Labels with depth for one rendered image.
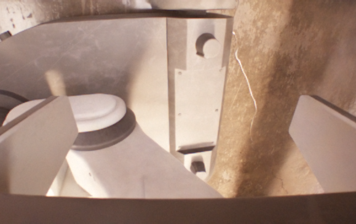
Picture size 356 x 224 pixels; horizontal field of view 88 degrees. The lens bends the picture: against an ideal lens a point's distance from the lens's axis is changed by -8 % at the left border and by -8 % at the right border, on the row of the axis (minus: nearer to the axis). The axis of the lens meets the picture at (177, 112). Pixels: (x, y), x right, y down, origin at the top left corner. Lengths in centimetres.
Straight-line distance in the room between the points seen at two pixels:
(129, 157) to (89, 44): 25
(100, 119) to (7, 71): 26
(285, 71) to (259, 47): 16
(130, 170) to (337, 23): 87
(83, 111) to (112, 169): 11
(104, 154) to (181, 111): 24
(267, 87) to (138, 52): 54
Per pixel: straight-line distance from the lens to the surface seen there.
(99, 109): 35
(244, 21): 70
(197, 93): 49
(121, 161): 31
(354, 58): 110
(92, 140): 34
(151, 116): 52
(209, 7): 44
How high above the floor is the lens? 61
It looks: 57 degrees down
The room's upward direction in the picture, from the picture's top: 158 degrees clockwise
